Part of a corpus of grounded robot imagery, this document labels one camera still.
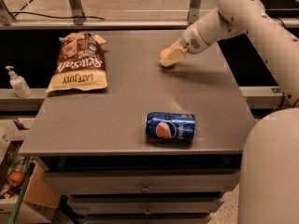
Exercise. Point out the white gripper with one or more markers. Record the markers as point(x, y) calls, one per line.
point(191, 42)

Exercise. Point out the orange fruit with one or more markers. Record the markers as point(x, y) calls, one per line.
point(163, 53)

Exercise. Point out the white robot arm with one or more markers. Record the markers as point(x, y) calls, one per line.
point(269, 179)

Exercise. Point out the brown Late July chip bag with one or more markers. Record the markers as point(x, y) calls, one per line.
point(81, 64)

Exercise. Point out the blue Pepsi can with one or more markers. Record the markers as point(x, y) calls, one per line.
point(172, 126)

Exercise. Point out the grey drawer cabinet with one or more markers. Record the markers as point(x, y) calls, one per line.
point(94, 149)

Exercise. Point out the top drawer knob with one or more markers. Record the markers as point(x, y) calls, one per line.
point(145, 189)

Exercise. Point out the drawer knob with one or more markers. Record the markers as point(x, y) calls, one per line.
point(145, 189)
point(147, 212)

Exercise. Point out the white pump dispenser bottle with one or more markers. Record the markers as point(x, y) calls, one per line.
point(18, 83)

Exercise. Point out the cardboard box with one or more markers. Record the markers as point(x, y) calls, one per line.
point(24, 196)

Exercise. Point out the red apple in box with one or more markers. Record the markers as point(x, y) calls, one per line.
point(16, 179)

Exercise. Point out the green stick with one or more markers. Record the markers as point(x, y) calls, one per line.
point(17, 207)

